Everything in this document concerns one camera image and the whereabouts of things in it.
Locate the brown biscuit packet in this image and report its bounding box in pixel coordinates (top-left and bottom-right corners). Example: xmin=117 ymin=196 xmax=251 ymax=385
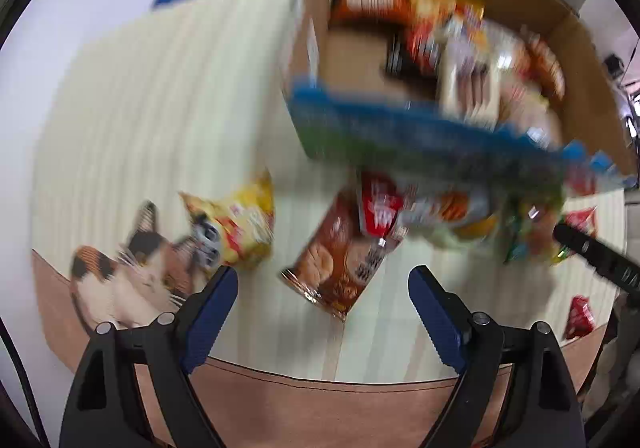
xmin=279 ymin=188 xmax=396 ymax=321

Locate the cat print tablecloth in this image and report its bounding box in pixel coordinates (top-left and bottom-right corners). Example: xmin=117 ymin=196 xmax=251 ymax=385
xmin=30 ymin=0 xmax=628 ymax=448

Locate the chocolate stick biscuit box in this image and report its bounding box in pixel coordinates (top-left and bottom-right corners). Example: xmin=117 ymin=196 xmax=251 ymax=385
xmin=435 ymin=43 xmax=503 ymax=129

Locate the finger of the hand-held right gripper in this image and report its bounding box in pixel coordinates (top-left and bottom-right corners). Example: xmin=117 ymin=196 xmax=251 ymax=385
xmin=552 ymin=223 xmax=640 ymax=294

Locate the orange jelly cup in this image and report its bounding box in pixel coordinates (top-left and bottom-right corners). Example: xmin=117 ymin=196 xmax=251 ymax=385
xmin=462 ymin=213 xmax=501 ymax=241

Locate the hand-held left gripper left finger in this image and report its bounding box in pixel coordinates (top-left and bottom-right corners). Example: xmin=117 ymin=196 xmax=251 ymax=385
xmin=59 ymin=265 xmax=240 ymax=448

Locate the small yellow panda snack packet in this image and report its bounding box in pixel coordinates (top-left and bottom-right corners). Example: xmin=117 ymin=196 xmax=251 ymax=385
xmin=179 ymin=168 xmax=276 ymax=271

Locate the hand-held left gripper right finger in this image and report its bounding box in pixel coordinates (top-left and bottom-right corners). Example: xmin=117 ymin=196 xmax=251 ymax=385
xmin=408 ymin=265 xmax=586 ymax=448

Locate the colourful candy bag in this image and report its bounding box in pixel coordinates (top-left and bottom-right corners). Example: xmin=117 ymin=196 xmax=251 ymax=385
xmin=502 ymin=201 xmax=576 ymax=264

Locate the red and white snack packet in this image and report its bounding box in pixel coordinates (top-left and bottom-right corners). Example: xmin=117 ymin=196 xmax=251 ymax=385
xmin=357 ymin=171 xmax=493 ymax=249

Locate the red triangular snack packet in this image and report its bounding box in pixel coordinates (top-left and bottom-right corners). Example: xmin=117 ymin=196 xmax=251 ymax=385
xmin=565 ymin=295 xmax=597 ymax=340

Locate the cardboard box with blue print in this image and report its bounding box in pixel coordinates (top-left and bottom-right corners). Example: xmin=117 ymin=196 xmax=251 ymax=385
xmin=282 ymin=0 xmax=640 ymax=199

